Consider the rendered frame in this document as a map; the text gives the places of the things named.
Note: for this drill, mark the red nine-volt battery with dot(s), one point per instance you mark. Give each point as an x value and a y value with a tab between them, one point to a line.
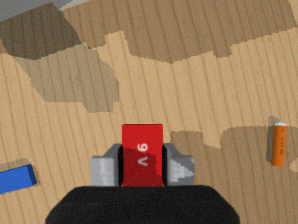
142	154

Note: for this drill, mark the blue and white eraser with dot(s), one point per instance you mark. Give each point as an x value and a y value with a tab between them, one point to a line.
17	178

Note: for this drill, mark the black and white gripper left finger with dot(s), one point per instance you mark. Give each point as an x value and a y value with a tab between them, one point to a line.
105	169

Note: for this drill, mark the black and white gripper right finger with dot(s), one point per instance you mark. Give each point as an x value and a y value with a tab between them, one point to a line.
177	169

